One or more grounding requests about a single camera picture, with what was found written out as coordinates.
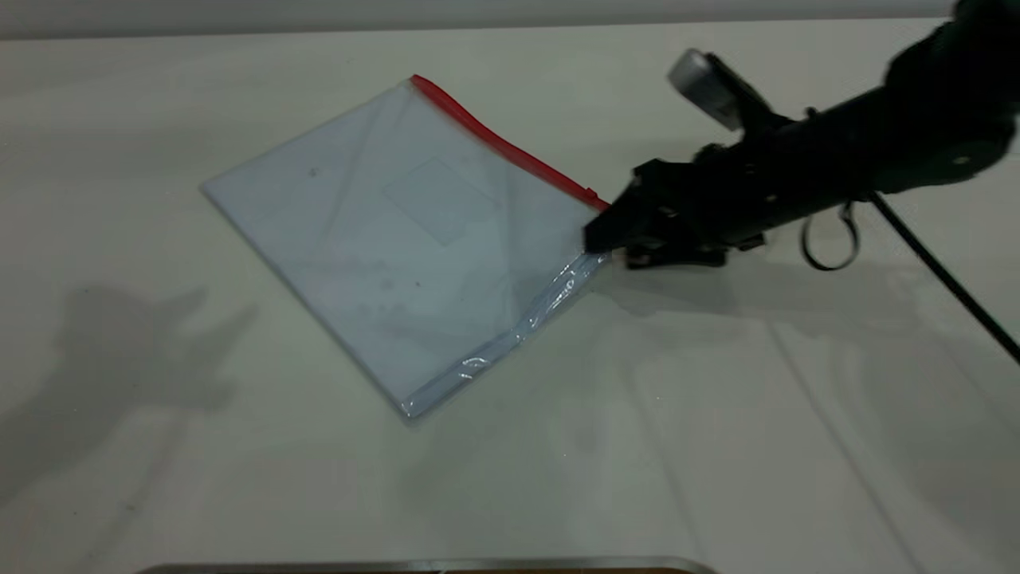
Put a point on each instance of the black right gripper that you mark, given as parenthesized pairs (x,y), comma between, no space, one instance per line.
(709,199)

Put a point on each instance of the clear plastic zipper bag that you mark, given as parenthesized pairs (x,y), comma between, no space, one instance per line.
(398,247)

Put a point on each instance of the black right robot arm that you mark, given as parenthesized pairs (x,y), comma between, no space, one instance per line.
(908,119)

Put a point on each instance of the metal bar at table edge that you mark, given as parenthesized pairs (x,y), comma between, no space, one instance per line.
(430,567)

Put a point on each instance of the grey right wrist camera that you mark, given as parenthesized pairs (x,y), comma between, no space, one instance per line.
(705,84)

